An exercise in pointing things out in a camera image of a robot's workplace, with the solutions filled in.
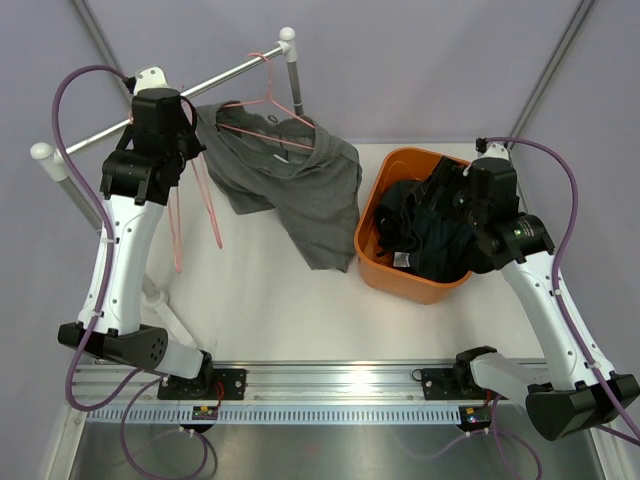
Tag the white slotted cable duct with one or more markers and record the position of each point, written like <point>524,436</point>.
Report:
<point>236,414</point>

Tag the dark navy shorts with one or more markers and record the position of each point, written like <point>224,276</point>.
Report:
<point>449,251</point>

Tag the black shorts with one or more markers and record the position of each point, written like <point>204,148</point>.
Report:
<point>396,217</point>

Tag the orange plastic basket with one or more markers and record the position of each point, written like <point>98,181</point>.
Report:
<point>375,269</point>

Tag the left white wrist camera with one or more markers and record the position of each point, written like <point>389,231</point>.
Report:
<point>149,78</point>

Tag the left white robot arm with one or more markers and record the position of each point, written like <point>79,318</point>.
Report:
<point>137,178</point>

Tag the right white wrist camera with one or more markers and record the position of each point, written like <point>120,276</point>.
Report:
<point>491,154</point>

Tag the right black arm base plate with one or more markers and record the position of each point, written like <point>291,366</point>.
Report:
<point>448,383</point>

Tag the silver clothes rack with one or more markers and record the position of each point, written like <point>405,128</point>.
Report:
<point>49,157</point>

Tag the pink hanger of navy shorts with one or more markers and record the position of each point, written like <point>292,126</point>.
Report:
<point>201,176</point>

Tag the pink hanger of grey shorts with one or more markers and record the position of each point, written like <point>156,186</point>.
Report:
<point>268,98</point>

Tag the grey shorts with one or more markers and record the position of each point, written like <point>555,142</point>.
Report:
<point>310,177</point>

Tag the pink hanger of black shorts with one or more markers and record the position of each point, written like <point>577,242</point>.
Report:
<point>175,224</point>

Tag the aluminium mounting rail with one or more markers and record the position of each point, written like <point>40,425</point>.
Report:
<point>284,382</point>

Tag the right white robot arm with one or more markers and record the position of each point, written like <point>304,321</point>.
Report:
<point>581,389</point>

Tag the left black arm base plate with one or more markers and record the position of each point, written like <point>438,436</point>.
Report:
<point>227,384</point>

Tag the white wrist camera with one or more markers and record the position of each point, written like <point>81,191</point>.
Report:
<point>491,154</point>
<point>149,78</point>

